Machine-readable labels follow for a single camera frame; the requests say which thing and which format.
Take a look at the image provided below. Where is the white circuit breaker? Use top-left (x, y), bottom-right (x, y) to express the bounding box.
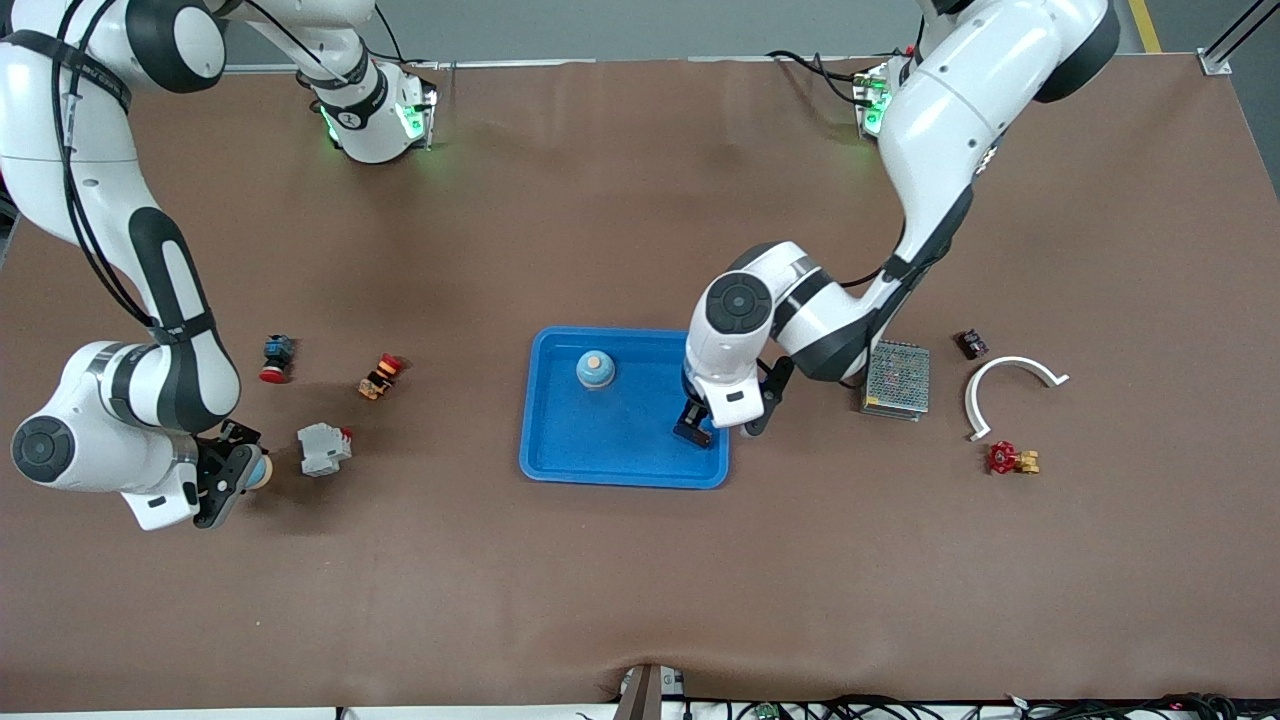
top-left (297, 422), bottom-right (354, 475)

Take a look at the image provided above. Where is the blue plastic tray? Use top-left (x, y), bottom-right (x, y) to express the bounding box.
top-left (518, 326), bottom-right (732, 491)

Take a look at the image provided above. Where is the metal mesh power supply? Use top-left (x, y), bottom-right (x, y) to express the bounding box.
top-left (862, 340), bottom-right (932, 423)

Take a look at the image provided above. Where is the black cable bundle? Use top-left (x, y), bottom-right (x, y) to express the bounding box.
top-left (690, 693), bottom-right (1280, 720)

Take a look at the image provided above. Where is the white curved plastic clamp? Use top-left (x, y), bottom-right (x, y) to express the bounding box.
top-left (964, 355), bottom-right (1070, 442)

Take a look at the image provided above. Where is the red emergency stop button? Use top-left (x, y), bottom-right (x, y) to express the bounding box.
top-left (259, 334), bottom-right (297, 385)

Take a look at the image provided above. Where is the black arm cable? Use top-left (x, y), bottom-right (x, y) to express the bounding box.
top-left (50, 0), bottom-right (166, 336)
top-left (838, 255), bottom-right (906, 291)

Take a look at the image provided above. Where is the red handle brass valve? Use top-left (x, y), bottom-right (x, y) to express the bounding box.
top-left (987, 441), bottom-right (1041, 476)

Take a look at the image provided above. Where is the aluminium frame post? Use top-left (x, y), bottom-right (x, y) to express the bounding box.
top-left (1200, 0), bottom-right (1280, 77)

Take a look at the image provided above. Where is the grey table edge clamp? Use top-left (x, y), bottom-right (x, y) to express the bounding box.
top-left (615, 663), bottom-right (687, 720)

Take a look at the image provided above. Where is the red yellow push switch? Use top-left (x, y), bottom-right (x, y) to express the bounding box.
top-left (358, 353), bottom-right (407, 401)

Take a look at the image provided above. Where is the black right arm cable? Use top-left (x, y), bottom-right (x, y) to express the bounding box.
top-left (50, 0), bottom-right (166, 336)

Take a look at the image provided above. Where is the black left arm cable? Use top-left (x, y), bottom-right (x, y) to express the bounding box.
top-left (838, 255), bottom-right (906, 291)

